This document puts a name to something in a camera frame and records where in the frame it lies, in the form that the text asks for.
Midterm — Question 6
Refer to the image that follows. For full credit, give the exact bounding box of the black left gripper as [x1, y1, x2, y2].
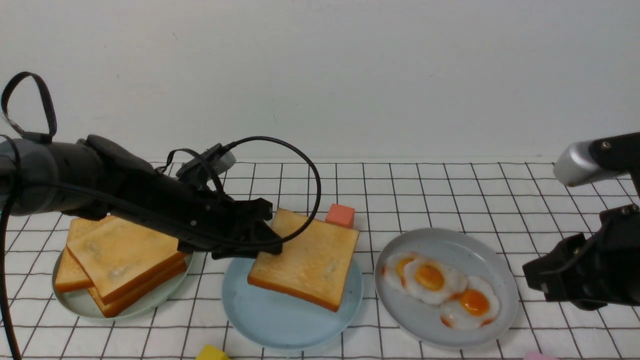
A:
[170, 193, 284, 260]

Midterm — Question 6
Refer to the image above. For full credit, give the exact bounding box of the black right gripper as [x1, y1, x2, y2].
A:
[522, 203, 640, 311]

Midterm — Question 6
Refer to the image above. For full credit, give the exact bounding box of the fried egg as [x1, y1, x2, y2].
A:
[381, 251, 423, 293]
[439, 275, 501, 331]
[403, 258, 467, 306]

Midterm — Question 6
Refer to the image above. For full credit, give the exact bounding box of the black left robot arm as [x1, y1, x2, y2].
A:
[1, 135, 283, 260]

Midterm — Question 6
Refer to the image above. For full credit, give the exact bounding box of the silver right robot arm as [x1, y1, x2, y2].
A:
[522, 132, 640, 312]

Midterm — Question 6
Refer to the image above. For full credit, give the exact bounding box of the light blue plate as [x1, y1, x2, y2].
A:
[221, 258, 364, 351]

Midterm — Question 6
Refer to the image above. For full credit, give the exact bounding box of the orange cube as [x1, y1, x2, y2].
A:
[324, 203, 355, 229]

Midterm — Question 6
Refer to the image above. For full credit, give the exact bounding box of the white grid tablecloth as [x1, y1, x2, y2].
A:
[6, 162, 639, 360]

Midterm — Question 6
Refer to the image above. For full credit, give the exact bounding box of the pink block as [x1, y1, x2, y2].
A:
[522, 351, 559, 360]

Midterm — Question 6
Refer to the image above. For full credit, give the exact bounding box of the yellow cube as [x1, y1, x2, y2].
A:
[195, 344, 231, 360]

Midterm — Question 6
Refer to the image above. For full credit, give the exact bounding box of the grey plate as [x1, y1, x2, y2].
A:
[374, 228, 519, 350]

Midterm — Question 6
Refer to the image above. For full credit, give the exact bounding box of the pale green plate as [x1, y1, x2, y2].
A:
[54, 255, 198, 322]

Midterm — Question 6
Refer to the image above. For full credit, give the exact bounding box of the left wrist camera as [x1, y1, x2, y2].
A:
[176, 143, 237, 185]

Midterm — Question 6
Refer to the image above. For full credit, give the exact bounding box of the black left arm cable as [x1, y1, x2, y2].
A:
[0, 71, 322, 360]

